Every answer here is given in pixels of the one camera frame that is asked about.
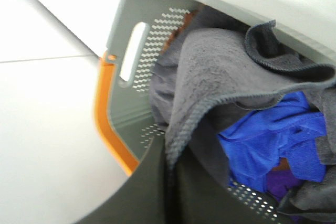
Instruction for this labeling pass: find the purple cloth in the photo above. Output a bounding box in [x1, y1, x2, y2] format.
[266, 170, 305, 202]

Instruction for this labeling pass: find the dark grey towel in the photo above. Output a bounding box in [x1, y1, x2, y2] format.
[149, 6, 335, 223]

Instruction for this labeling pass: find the blue cloth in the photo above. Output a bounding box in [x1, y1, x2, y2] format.
[218, 91, 327, 193]

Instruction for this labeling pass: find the grey perforated plastic basket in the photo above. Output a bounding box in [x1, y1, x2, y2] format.
[81, 0, 335, 223]

